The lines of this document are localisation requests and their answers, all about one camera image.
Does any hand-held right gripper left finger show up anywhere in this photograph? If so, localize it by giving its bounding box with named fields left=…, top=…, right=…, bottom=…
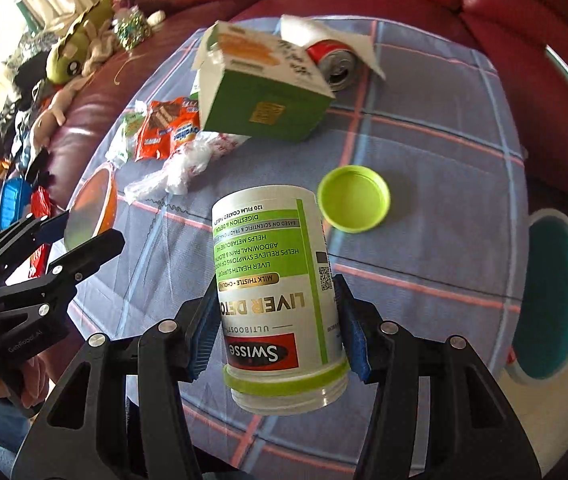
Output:
left=11, top=285, right=225, bottom=480

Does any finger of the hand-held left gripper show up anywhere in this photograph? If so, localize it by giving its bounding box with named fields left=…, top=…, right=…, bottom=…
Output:
left=0, top=230, right=127, bottom=313
left=0, top=210, right=70, bottom=281

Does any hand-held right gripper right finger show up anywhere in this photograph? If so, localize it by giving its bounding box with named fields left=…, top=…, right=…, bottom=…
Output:
left=334, top=275, right=542, bottom=480

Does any orange bowl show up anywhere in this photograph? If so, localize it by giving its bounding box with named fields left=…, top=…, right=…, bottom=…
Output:
left=64, top=166, right=117, bottom=253

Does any white green-label supplement bottle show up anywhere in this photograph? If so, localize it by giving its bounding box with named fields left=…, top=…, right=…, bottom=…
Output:
left=211, top=185, right=352, bottom=417

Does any green plastic bottle lid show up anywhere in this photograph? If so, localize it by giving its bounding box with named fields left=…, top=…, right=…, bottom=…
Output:
left=317, top=166, right=392, bottom=234

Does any green and white carton box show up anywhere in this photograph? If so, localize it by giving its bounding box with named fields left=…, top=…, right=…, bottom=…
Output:
left=191, top=21, right=337, bottom=143

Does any red soda can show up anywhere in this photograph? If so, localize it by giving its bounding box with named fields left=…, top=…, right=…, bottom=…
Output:
left=305, top=39, right=359, bottom=92

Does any white paper towel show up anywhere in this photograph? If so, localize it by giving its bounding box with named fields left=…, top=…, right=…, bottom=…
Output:
left=279, top=14, right=387, bottom=81

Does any person's left hand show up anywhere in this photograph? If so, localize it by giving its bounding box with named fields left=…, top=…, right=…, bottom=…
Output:
left=18, top=350, right=47, bottom=408

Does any blue plastic container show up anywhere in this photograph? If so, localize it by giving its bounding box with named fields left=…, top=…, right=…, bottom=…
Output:
left=0, top=176, right=34, bottom=231

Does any pink plush toy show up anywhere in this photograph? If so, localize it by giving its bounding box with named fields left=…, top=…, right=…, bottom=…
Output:
left=34, top=77, right=89, bottom=141

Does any green and white wrapper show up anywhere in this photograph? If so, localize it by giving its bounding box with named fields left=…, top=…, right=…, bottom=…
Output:
left=106, top=102, right=147, bottom=166

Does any crumpled clear plastic bag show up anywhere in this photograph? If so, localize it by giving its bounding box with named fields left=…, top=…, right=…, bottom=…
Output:
left=122, top=130, right=252, bottom=206

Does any dark cloth pile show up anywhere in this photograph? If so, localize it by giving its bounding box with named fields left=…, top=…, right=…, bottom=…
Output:
left=0, top=50, right=57, bottom=171

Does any large orange snack packet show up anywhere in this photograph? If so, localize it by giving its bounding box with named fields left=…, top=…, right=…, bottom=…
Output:
left=134, top=100, right=185, bottom=163

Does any small orange snack packet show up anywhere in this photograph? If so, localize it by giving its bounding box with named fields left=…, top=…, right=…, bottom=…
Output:
left=169, top=97, right=203, bottom=153

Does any yellow thread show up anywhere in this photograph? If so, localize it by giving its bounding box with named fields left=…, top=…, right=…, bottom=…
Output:
left=112, top=56, right=130, bottom=87

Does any green plush toy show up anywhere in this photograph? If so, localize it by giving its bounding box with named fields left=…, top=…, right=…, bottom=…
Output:
left=46, top=0, right=117, bottom=86

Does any beige plush toy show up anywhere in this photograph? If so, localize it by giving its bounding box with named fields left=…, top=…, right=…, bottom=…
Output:
left=81, top=25, right=124, bottom=76

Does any plaid blue-grey cloth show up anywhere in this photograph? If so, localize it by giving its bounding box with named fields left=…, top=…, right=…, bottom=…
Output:
left=61, top=12, right=527, bottom=476

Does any jar of glittery bits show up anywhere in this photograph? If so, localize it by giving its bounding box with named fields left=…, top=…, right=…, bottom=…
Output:
left=114, top=7, right=153, bottom=51

